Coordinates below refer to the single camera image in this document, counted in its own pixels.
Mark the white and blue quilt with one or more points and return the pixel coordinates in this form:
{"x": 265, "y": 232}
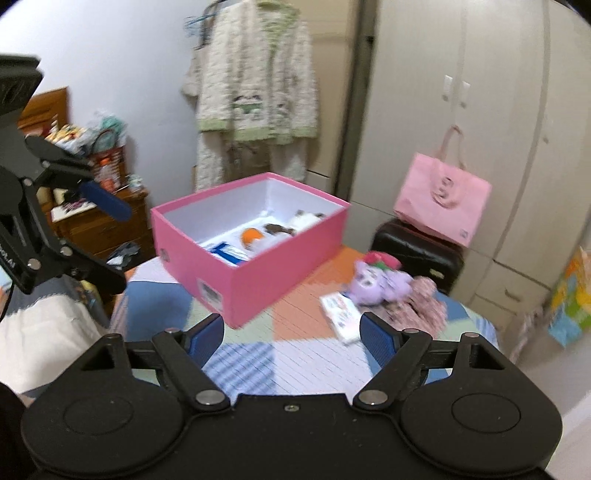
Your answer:
{"x": 51, "y": 337}

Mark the pink cardboard box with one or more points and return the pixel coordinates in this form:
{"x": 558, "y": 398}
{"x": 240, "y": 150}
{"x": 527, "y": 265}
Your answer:
{"x": 258, "y": 295}

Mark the blue wet wipes pack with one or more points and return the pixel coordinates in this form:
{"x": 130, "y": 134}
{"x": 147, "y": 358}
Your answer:
{"x": 231, "y": 253}

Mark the black clothes rack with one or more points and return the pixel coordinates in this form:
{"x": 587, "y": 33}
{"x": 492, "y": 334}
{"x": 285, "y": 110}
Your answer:
{"x": 362, "y": 69}

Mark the pile of snack packets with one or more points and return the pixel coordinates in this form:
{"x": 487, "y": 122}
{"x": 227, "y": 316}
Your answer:
{"x": 69, "y": 136}

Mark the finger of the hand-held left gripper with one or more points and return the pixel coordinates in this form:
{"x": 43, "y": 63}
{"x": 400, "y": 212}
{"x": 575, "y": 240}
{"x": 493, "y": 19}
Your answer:
{"x": 92, "y": 272}
{"x": 108, "y": 203}

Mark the white guinea pig plush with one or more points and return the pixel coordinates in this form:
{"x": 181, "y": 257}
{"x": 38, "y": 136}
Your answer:
{"x": 304, "y": 221}

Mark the orange ball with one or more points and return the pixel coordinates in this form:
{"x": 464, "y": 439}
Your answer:
{"x": 250, "y": 235}

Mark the colourful paper gift bag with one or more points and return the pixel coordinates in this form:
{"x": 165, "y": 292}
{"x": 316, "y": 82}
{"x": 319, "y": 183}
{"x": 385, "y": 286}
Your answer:
{"x": 572, "y": 300}

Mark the pink tote bag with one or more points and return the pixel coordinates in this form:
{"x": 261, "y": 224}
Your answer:
{"x": 438, "y": 207}

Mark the white plastic bag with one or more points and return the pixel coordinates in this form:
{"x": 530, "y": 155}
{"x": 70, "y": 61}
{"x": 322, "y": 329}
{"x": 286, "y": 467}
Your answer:
{"x": 526, "y": 332}

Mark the purple plush toy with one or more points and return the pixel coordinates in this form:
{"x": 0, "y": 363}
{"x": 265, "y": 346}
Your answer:
{"x": 374, "y": 284}

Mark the red patterned bag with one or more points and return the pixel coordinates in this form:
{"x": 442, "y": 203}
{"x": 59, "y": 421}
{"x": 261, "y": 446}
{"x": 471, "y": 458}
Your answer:
{"x": 108, "y": 166}

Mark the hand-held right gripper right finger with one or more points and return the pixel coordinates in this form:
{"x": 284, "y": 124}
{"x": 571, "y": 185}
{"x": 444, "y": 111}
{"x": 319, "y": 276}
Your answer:
{"x": 376, "y": 334}

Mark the cream fluffy robe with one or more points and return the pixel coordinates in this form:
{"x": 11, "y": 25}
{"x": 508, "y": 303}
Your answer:
{"x": 249, "y": 69}

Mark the pink floral scrunchie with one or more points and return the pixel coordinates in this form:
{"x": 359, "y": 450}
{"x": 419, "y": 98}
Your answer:
{"x": 422, "y": 300}

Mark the beige wooden wardrobe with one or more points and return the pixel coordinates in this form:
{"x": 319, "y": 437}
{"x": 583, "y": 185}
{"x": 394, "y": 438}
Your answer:
{"x": 485, "y": 138}

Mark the black suitcase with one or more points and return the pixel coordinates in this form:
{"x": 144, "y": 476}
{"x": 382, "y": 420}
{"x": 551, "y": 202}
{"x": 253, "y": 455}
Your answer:
{"x": 415, "y": 254}

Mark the wooden nightstand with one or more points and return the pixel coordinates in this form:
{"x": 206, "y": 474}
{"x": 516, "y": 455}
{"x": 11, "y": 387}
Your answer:
{"x": 101, "y": 226}

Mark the small white tissue packet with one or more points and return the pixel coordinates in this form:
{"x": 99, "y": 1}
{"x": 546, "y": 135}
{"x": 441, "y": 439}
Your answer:
{"x": 339, "y": 314}

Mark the red strawberry plush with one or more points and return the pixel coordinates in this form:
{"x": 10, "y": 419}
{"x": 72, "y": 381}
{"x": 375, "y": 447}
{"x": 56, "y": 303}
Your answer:
{"x": 383, "y": 261}

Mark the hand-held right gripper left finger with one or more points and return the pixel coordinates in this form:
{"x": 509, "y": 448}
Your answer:
{"x": 205, "y": 334}

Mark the patchwork knitted blanket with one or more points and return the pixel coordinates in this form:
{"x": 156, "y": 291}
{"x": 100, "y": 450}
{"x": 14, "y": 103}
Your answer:
{"x": 286, "y": 360}

